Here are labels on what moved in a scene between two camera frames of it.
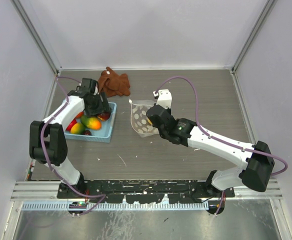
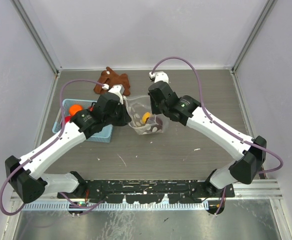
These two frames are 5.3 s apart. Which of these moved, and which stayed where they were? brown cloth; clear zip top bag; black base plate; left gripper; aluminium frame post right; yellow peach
Moved: left gripper; yellow peach; clear zip top bag
Stayed: brown cloth; black base plate; aluminium frame post right
